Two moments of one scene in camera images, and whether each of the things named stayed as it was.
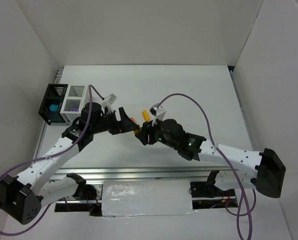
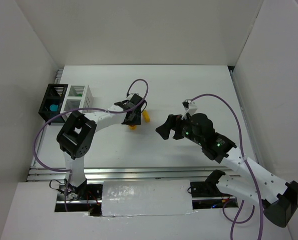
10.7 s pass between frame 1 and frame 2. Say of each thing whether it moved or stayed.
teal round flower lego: stayed
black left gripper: moved
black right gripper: moved
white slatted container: stayed
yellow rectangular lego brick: stayed
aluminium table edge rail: stayed
